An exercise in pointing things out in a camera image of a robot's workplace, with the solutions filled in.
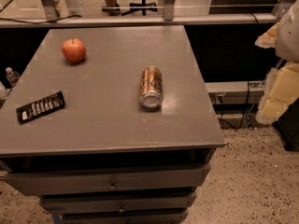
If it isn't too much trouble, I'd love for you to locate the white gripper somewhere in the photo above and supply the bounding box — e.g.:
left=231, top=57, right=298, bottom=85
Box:
left=255, top=4, right=299, bottom=125

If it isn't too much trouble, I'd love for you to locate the red apple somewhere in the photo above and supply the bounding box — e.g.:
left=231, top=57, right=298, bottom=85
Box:
left=62, top=38, right=86, bottom=63

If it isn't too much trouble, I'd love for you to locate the grey metal floor beam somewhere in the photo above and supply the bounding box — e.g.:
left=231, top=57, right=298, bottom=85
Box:
left=206, top=81, right=264, bottom=105

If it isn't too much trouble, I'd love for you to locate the gold soda can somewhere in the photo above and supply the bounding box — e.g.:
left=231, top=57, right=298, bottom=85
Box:
left=139, top=66, right=164, bottom=108

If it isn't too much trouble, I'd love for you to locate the black office chair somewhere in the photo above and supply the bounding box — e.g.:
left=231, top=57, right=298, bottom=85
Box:
left=122, top=0, right=158, bottom=16

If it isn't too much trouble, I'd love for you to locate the top grey drawer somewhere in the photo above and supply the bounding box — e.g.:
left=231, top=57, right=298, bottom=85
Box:
left=4, top=164, right=210, bottom=196

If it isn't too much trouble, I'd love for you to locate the grey drawer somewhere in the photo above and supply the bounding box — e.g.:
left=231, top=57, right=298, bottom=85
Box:
left=40, top=191, right=196, bottom=214
left=63, top=209, right=188, bottom=224
left=4, top=164, right=210, bottom=196

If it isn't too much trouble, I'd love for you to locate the middle grey drawer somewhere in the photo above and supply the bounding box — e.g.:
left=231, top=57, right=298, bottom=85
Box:
left=40, top=191, right=196, bottom=214

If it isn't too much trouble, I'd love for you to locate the person's leg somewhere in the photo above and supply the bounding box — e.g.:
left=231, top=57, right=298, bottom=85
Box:
left=102, top=0, right=121, bottom=16

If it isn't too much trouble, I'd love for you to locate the bottom grey drawer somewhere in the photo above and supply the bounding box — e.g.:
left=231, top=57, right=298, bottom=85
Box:
left=63, top=209, right=188, bottom=224

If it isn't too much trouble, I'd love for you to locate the grey drawer cabinet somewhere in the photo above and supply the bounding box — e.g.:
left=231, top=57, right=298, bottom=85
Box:
left=0, top=25, right=226, bottom=224

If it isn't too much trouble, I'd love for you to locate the black snack bar wrapper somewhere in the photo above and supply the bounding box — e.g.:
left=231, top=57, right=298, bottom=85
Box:
left=16, top=91, right=65, bottom=124

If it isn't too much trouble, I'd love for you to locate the black cable on floor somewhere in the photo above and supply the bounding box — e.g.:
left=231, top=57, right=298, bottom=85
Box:
left=218, top=81, right=258, bottom=131

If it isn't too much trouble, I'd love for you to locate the black cable on rail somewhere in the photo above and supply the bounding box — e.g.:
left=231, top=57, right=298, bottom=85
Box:
left=0, top=14, right=82, bottom=24

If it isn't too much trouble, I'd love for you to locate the metal frame rail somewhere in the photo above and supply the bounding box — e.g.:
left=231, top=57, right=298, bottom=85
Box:
left=0, top=0, right=297, bottom=28

